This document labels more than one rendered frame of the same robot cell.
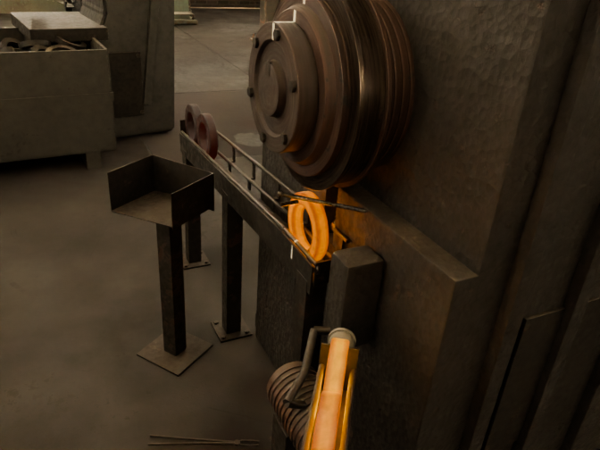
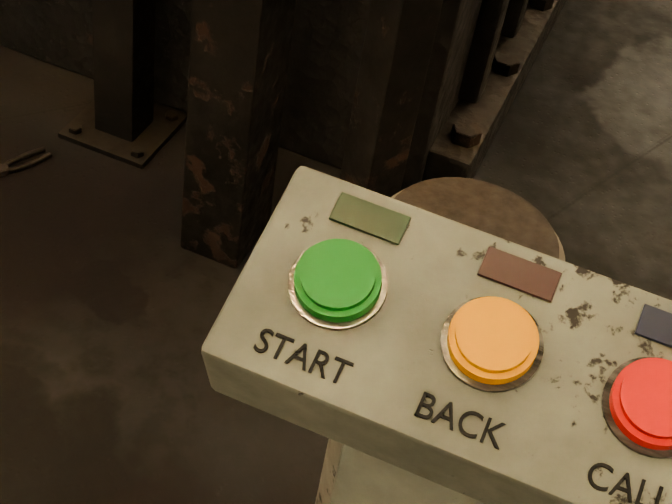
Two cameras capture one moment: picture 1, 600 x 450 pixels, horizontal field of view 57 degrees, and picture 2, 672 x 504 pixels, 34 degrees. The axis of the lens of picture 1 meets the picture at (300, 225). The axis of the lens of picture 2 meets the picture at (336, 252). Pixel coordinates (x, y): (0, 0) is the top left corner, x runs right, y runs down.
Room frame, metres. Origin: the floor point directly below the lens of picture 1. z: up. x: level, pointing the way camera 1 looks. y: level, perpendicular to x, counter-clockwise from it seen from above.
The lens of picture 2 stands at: (0.14, 0.62, 0.95)
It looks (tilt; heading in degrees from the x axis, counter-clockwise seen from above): 43 degrees down; 313
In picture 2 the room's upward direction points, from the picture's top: 10 degrees clockwise
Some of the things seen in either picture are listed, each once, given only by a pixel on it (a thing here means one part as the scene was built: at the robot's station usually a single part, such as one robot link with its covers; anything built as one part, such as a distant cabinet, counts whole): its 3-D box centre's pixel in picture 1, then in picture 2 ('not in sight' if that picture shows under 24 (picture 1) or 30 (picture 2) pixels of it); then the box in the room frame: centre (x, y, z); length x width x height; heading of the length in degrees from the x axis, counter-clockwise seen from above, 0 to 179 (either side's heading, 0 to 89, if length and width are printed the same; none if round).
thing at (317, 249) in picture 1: (307, 226); not in sight; (1.26, -0.02, 0.75); 0.18 x 0.03 x 0.18; 27
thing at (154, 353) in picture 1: (166, 268); not in sight; (1.60, 0.45, 0.36); 0.26 x 0.20 x 0.72; 62
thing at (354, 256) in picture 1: (354, 298); not in sight; (1.05, -0.14, 0.68); 0.11 x 0.08 x 0.24; 117
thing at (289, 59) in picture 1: (279, 88); not in sight; (1.21, 0.07, 1.12); 0.28 x 0.06 x 0.28; 27
